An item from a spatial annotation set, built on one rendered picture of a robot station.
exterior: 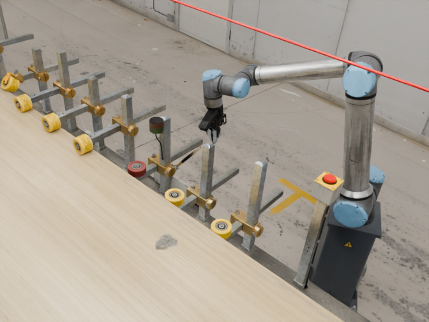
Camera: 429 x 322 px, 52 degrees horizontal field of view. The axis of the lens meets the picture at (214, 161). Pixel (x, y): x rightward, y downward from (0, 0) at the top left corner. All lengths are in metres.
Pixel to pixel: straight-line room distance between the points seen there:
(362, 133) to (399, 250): 1.44
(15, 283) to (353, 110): 1.34
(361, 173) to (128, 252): 0.99
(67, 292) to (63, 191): 0.49
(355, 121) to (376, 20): 2.45
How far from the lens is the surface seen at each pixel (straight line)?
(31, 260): 1.63
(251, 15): 5.00
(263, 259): 1.85
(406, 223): 3.36
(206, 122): 2.09
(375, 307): 2.77
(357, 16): 4.26
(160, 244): 1.59
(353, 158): 1.89
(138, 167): 1.93
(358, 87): 1.74
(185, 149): 2.12
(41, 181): 1.93
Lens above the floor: 2.08
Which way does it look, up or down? 37 degrees down
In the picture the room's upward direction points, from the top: 5 degrees clockwise
